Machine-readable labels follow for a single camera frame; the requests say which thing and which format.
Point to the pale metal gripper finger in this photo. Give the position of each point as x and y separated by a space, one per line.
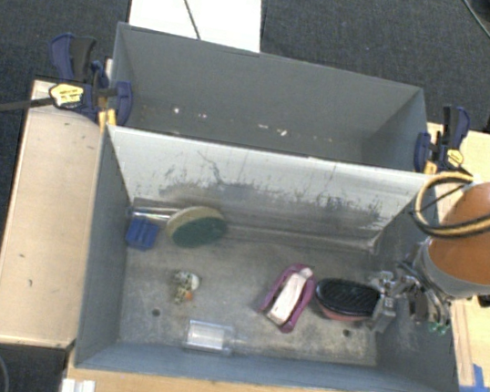
384 314

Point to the grey metal bin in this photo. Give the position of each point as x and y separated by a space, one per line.
250 191

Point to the pale wood board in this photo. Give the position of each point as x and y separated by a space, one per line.
46 228

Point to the small white toy figure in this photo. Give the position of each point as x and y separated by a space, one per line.
186 283

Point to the purple and white stapler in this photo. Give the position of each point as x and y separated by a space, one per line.
286 296

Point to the black and red oval brush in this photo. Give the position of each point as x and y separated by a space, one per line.
344 298

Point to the blue ribbed block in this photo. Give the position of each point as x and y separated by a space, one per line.
141 233

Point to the clear glass jar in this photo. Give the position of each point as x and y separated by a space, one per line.
209 337

